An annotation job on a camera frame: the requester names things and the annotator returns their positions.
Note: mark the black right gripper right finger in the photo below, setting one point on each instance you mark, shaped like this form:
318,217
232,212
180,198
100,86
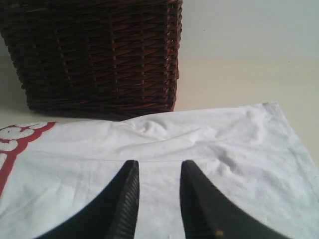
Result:
214,211

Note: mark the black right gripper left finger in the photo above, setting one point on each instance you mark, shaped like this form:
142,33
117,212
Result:
111,215

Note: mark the white t-shirt red lettering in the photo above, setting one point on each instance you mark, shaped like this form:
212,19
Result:
51,170

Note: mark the dark brown wicker basket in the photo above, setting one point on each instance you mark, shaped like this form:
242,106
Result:
95,58

